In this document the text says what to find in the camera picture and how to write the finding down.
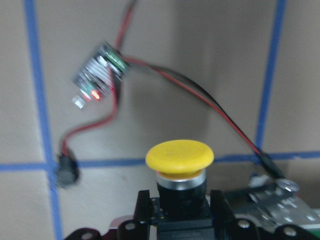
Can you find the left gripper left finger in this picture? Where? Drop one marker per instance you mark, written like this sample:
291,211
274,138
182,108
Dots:
143,207

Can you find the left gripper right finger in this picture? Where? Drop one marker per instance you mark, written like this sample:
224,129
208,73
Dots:
220,209

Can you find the yellow push button switch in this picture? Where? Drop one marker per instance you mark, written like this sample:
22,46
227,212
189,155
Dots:
181,211

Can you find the green conveyor belt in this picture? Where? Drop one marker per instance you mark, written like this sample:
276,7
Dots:
273,205

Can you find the black inline connector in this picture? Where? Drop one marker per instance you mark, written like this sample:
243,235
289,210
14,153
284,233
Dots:
67,171

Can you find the small motor controller board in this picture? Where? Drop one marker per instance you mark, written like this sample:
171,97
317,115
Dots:
101,72

